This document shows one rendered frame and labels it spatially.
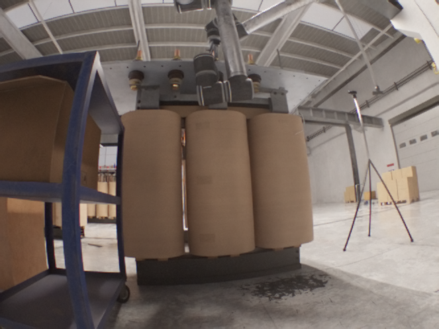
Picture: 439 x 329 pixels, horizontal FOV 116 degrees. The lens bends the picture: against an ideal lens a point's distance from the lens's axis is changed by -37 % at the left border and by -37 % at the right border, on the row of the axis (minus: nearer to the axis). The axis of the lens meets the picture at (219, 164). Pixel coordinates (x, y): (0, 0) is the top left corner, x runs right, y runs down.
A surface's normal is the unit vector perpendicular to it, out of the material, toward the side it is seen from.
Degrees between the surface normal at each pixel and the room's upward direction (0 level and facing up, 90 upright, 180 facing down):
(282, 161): 90
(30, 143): 90
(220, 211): 90
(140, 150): 90
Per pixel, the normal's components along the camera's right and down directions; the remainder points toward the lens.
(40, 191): 0.26, -0.20
